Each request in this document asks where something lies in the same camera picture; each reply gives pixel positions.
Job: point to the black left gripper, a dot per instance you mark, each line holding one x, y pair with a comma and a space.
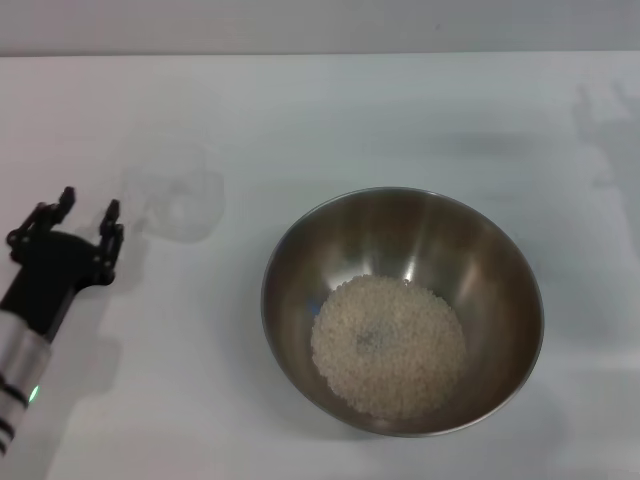
55, 270

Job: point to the clear plastic measuring cup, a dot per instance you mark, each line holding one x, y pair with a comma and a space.
185, 210

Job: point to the white rice grains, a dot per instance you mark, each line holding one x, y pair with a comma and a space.
390, 345

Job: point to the stainless steel mixing bowl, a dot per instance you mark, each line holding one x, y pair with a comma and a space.
450, 240

